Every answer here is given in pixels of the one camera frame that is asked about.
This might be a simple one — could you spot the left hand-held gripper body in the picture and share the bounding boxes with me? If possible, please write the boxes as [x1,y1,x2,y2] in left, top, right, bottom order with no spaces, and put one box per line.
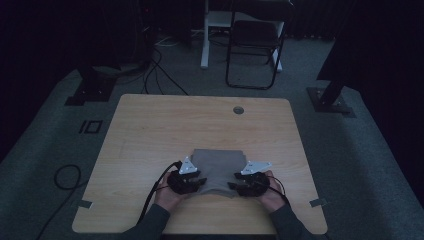
[166,155,201,196]

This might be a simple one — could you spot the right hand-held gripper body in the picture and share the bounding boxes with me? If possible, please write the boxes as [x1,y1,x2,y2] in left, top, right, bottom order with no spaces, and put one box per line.
[237,160,273,198]

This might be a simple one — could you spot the grey pants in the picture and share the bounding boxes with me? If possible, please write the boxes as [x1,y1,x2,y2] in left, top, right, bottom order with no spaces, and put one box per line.
[191,148,249,199]

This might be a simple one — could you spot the person's left hand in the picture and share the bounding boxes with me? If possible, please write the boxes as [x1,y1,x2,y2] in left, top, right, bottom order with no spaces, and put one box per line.
[153,170,188,214]

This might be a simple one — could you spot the person's right hand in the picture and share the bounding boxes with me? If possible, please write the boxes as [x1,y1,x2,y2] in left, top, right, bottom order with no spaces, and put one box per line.
[254,170,288,215]

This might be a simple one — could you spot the grey tape piece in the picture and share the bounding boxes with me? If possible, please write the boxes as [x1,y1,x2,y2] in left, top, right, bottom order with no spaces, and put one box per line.
[308,197,329,209]
[77,198,94,210]

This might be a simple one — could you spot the black stand base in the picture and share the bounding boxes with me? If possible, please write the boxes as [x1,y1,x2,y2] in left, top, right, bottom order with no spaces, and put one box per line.
[306,0,357,119]
[64,65,118,107]

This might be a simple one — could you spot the black folding chair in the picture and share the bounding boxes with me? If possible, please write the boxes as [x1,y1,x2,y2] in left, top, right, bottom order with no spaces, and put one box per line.
[225,0,294,91]

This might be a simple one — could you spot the dark equipment rack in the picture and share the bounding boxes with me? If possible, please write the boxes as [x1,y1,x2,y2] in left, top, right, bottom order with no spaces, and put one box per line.
[131,0,160,68]

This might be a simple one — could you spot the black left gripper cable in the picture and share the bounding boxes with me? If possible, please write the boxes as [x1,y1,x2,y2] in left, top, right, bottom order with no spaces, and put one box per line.
[136,160,184,225]

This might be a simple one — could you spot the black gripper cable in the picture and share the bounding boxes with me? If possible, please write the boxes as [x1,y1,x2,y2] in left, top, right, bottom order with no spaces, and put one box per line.
[136,160,184,225]
[266,175,291,206]

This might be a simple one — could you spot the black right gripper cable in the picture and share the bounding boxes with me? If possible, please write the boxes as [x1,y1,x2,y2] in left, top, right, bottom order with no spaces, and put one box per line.
[266,175,291,206]

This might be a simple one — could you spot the black floor cables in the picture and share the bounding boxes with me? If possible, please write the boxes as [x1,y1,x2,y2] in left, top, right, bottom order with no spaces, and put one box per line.
[141,46,190,96]

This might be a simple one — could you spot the white desk frame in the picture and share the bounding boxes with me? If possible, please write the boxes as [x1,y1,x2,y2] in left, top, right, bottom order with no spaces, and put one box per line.
[200,0,284,73]

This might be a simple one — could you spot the black looped floor cable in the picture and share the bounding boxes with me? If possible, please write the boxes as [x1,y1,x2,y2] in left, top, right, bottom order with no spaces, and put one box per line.
[34,163,90,240]

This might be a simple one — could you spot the white floor cable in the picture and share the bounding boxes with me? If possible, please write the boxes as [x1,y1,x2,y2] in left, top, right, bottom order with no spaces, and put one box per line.
[154,34,182,48]

